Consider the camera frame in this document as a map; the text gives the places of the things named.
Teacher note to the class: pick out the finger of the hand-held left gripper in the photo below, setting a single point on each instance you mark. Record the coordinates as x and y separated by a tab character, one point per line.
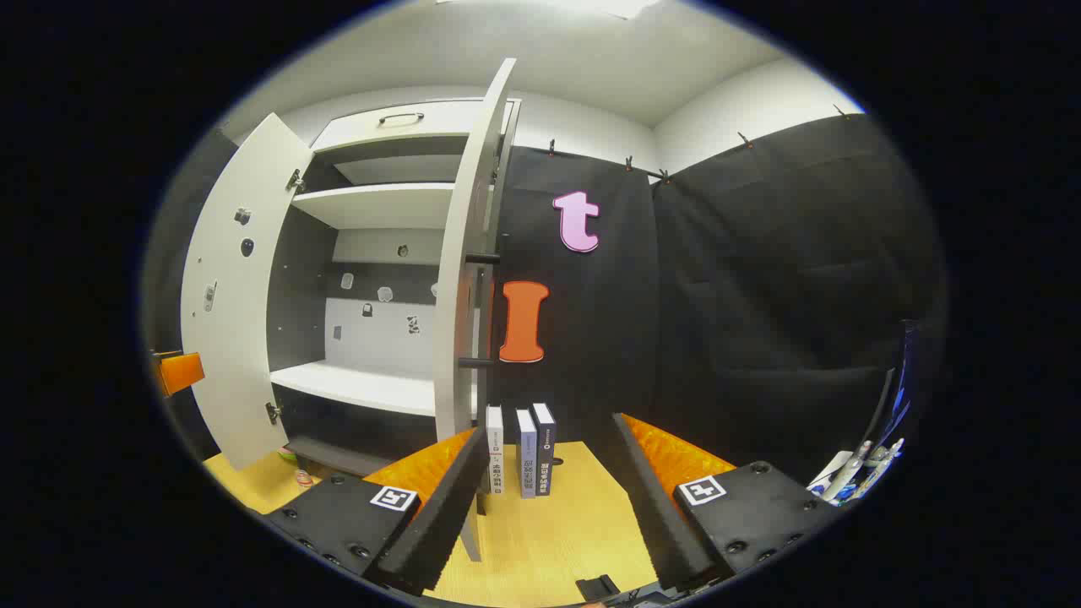
181	371

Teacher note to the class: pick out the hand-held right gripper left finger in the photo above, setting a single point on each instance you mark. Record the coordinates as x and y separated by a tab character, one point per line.
448	515

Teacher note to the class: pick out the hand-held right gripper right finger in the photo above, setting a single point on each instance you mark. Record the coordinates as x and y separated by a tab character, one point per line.
654	507

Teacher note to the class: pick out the white cabinet door with stickers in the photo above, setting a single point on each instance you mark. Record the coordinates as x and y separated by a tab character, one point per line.
236	355

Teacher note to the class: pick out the white book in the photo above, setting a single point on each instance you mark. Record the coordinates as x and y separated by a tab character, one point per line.
495	447

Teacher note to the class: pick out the grey blue book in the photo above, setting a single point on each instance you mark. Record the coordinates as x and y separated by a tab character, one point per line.
525	456

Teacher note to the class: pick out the metal door hinge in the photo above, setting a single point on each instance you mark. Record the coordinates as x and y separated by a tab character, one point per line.
296	180
273	413

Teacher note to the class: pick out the dark blue book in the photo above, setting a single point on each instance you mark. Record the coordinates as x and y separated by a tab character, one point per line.
546	447

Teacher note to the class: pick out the small green object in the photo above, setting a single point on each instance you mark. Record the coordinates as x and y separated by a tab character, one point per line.
287	455

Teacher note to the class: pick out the black backdrop cloth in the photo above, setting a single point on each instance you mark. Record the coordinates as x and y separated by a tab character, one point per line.
760	295

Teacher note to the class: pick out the white grey cabinet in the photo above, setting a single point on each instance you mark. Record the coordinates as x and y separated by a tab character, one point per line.
380	207

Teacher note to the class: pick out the blue plastic packaging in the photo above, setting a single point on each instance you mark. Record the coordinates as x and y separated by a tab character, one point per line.
904	397

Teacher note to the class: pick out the ceiling light panel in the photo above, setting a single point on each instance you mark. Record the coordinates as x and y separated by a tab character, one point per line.
549	5

